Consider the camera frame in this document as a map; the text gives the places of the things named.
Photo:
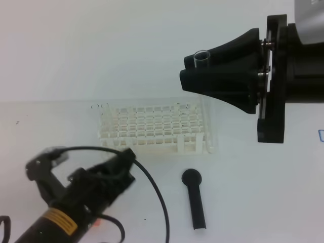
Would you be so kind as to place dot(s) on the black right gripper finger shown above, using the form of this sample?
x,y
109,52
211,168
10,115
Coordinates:
x,y
247,45
237,87

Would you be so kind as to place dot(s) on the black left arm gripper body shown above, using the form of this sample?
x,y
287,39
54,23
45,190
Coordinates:
x,y
86,190

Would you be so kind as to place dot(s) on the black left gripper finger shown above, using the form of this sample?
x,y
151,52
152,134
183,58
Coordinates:
x,y
118,168

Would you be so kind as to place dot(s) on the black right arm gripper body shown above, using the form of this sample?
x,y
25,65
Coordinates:
x,y
296,77

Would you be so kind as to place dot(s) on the clear glass test tube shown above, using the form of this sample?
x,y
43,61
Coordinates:
x,y
201,63

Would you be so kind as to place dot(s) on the white plastic test tube rack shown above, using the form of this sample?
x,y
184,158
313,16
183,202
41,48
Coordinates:
x,y
176,128

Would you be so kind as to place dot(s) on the clear test tube far left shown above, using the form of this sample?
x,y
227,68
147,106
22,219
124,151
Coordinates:
x,y
95,106

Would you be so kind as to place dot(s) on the blue square marker sticker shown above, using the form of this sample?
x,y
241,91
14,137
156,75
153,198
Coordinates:
x,y
321,135

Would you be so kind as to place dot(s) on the black plastic scoop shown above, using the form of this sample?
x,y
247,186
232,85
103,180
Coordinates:
x,y
192,179

